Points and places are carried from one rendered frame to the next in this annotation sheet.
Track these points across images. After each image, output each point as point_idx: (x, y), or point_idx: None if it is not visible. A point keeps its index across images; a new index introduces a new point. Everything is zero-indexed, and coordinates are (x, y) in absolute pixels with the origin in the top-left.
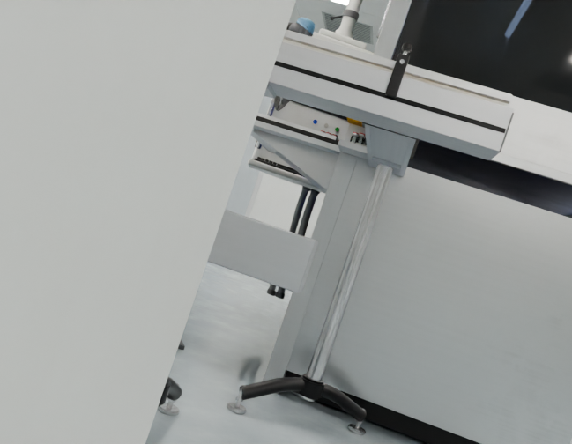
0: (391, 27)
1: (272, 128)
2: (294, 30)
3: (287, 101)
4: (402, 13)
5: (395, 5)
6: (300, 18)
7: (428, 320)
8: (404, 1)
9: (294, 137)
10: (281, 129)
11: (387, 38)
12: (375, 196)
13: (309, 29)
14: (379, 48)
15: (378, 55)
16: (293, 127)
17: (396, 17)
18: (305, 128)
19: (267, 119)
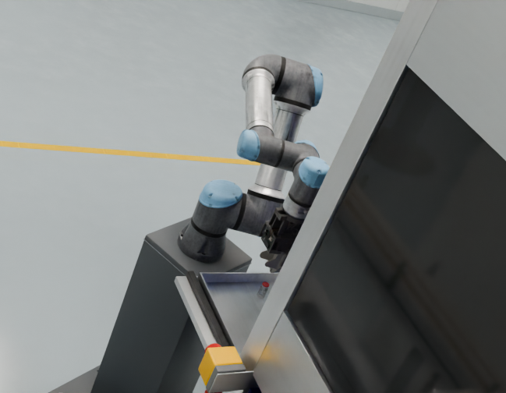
0: (295, 260)
1: (192, 316)
2: (295, 175)
3: (280, 267)
4: (309, 246)
5: (306, 228)
6: (303, 160)
7: None
8: (316, 227)
9: (202, 343)
10: (196, 324)
11: (288, 274)
12: None
13: (307, 182)
14: (277, 284)
15: (275, 294)
16: (213, 326)
17: (302, 246)
18: (227, 333)
19: (200, 299)
